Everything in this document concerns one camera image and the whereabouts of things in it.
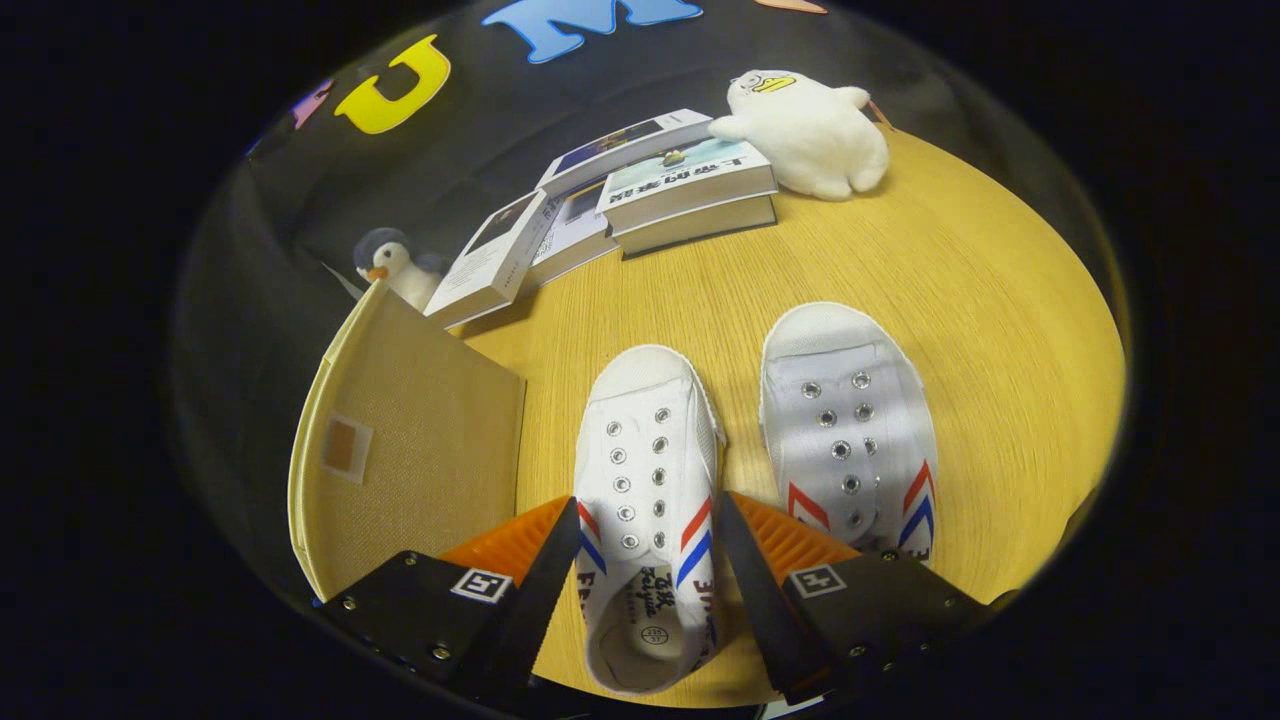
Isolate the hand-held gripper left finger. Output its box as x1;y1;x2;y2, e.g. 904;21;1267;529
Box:
318;495;583;706

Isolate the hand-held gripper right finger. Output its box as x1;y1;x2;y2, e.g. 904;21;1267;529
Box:
715;490;1001;706

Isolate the white canvas shoe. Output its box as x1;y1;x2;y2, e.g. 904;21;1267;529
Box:
573;345;728;696
760;302;939;566

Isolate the beige fabric storage box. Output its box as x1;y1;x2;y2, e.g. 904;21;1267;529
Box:
288;280;528;603

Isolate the white book with dark portrait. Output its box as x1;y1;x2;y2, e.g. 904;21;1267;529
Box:
423;188;551;331

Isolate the grey penguin plush toy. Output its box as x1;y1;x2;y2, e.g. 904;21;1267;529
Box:
352;227;451;313

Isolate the thin white book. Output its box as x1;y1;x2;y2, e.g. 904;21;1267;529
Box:
520;178;621;293

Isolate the thick book with teal cover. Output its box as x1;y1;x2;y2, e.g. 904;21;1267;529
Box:
596;138;779;234

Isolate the book with dark blue cover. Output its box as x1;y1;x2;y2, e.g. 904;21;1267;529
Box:
535;108;713;198

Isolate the white duck plush toy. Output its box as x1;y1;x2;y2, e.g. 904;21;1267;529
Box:
707;69;891;202

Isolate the black backdrop cloth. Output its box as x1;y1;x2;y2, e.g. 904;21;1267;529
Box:
170;0;1126;611

